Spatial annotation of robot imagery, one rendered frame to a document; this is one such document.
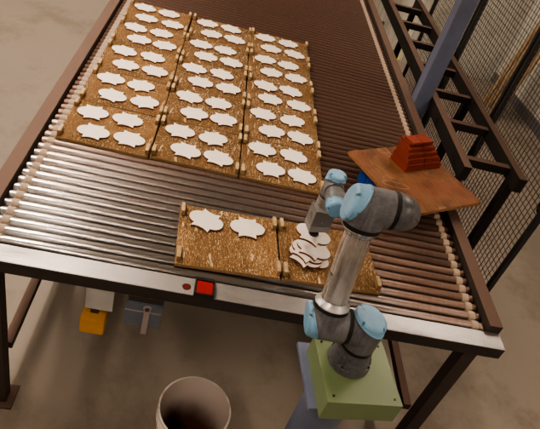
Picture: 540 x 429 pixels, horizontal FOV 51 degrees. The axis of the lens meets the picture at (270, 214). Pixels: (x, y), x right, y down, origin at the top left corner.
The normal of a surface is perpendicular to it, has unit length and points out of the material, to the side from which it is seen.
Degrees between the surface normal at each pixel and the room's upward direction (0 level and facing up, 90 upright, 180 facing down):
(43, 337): 0
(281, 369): 0
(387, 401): 2
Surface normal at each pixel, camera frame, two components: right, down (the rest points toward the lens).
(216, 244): 0.25, -0.75
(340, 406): 0.11, 0.65
